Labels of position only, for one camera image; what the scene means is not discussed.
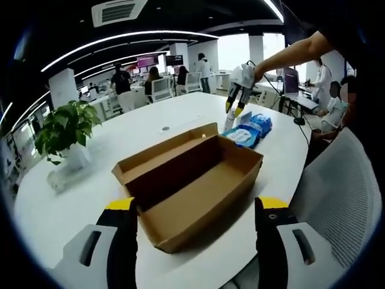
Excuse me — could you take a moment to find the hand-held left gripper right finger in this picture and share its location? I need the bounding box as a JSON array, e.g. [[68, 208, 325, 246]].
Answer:
[[254, 196, 335, 289]]

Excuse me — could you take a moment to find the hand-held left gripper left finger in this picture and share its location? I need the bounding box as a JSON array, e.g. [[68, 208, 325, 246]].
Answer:
[[53, 197, 139, 289]]

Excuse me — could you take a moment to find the white tube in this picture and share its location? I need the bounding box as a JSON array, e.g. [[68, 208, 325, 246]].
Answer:
[[224, 111, 236, 131]]

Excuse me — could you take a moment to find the dark blue soft item pack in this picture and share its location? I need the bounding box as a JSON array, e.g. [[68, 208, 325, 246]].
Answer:
[[240, 111, 273, 138]]

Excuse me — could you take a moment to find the light blue soft wipes pack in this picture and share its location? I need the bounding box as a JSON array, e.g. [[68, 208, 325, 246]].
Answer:
[[221, 125, 263, 149]]

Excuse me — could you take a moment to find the brown cardboard shoe box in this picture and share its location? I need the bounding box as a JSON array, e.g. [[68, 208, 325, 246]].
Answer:
[[111, 122, 265, 254]]

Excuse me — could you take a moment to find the white office chair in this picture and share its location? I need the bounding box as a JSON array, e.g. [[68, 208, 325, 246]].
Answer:
[[184, 72, 202, 93], [150, 77, 174, 102]]

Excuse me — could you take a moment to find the desk monitor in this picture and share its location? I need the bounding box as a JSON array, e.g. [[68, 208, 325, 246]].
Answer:
[[282, 67, 301, 95]]

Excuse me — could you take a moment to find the black monitor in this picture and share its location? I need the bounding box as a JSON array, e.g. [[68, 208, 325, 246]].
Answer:
[[165, 54, 184, 66]]

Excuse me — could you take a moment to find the bright ceiling light strip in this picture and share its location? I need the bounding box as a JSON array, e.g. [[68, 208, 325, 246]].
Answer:
[[264, 0, 285, 23]]

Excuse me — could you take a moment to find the white mesh chair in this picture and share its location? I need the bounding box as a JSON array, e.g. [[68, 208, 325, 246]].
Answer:
[[231, 126, 383, 289]]

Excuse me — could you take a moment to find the purple lit monitor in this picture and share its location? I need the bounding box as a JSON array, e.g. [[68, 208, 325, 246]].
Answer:
[[136, 55, 159, 69]]

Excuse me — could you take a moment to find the person's black sleeve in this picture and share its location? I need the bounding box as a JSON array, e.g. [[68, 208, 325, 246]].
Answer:
[[282, 0, 363, 51]]

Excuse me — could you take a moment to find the long curved ceiling light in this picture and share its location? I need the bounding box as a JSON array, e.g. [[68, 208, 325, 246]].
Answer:
[[40, 30, 220, 73]]

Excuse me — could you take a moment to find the green potted plant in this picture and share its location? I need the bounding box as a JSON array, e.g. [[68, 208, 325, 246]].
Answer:
[[34, 100, 103, 170]]

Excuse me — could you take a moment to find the ceiling air conditioner vent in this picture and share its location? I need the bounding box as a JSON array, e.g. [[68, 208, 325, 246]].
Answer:
[[91, 0, 149, 28]]

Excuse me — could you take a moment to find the black cable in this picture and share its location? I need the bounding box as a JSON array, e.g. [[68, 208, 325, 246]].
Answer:
[[260, 73, 313, 146]]

